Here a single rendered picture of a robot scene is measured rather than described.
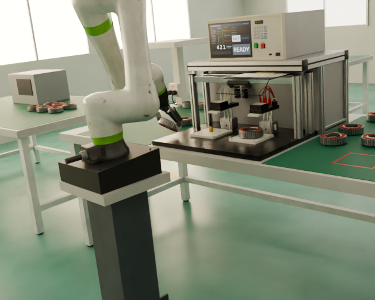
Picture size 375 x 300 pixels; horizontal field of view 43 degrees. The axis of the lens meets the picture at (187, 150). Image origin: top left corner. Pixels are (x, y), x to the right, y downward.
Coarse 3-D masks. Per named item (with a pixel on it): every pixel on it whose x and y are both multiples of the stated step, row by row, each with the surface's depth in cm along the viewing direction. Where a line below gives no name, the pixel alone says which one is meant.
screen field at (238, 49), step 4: (236, 44) 231; (240, 44) 229; (244, 44) 228; (248, 44) 226; (236, 48) 231; (240, 48) 230; (244, 48) 228; (248, 48) 226; (236, 52) 232; (240, 52) 230; (244, 52) 229; (248, 52) 227
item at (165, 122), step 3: (162, 117) 238; (159, 120) 239; (162, 120) 237; (165, 120) 236; (168, 120) 236; (159, 123) 239; (162, 123) 237; (165, 123) 236; (168, 123) 236; (171, 123) 236; (165, 126) 244; (168, 126) 235; (171, 126) 236; (174, 126) 236; (171, 129) 244; (174, 129) 237
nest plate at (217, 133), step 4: (208, 128) 247; (216, 128) 246; (196, 132) 241; (200, 132) 240; (204, 132) 239; (208, 132) 238; (212, 132) 237; (216, 132) 237; (220, 132) 236; (224, 132) 235; (228, 132) 236; (196, 136) 236; (200, 136) 234; (204, 136) 232; (208, 136) 230; (212, 136) 229; (216, 136) 230
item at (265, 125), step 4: (260, 124) 232; (264, 124) 230; (268, 124) 228; (272, 124) 227; (276, 124) 230; (264, 128) 231; (268, 128) 229; (272, 128) 228; (276, 128) 230; (264, 132) 231; (268, 132) 230; (272, 132) 228
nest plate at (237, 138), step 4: (236, 136) 225; (264, 136) 220; (268, 136) 219; (272, 136) 222; (232, 140) 221; (236, 140) 219; (240, 140) 217; (244, 140) 216; (248, 140) 215; (252, 140) 214; (256, 140) 214; (260, 140) 215
